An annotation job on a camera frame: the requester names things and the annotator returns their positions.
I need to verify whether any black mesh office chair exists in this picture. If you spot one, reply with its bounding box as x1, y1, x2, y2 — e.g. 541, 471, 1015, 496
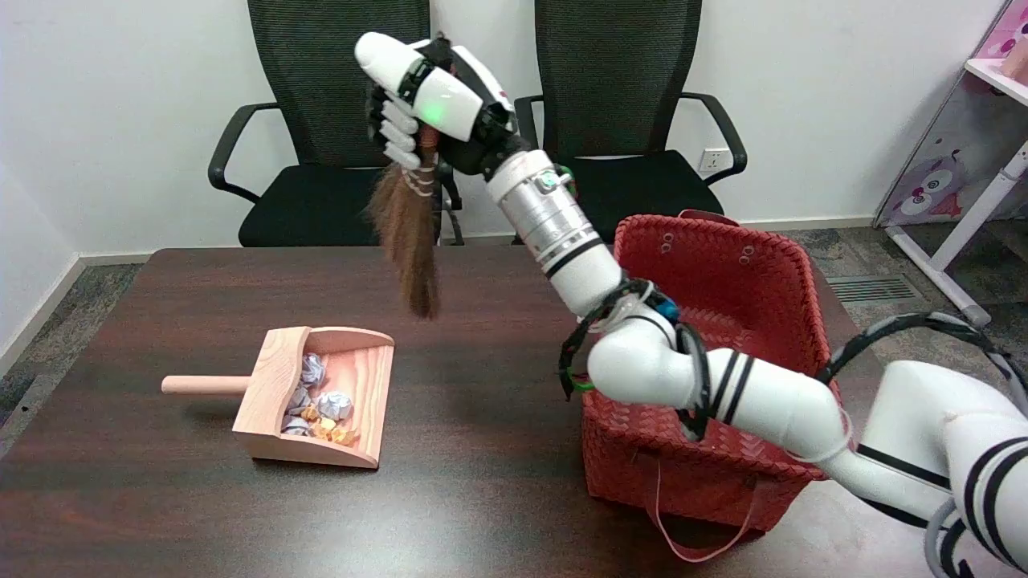
208, 0, 465, 247
512, 0, 748, 246

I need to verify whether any pink cartoon shelf unit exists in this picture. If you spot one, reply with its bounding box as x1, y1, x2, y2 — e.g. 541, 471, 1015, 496
874, 0, 1028, 228

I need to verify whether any grey floor vent grille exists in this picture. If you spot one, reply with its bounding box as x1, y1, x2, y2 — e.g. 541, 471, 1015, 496
826, 275, 918, 303

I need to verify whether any red woven basket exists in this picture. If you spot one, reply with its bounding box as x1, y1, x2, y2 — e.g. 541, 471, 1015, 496
580, 210, 843, 564

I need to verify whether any white desk leg frame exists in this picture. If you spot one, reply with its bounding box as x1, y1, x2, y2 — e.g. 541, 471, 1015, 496
886, 140, 1028, 327

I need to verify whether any black green cable bundle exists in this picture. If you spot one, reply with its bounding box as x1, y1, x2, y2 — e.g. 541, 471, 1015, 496
559, 278, 712, 442

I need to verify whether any brown bristle hand broom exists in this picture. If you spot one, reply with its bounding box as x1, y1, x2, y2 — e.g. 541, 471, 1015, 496
367, 128, 443, 321

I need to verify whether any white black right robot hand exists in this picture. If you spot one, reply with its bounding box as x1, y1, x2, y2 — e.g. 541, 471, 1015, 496
354, 32, 532, 178

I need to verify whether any wooden dustpan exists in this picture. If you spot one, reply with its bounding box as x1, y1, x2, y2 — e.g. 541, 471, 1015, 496
161, 325, 396, 470

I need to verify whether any pink object on shelf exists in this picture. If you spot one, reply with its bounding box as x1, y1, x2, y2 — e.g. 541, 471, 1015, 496
1000, 36, 1028, 81

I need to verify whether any black cable loop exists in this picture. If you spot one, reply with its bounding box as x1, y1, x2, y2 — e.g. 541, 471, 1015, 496
815, 311, 1019, 388

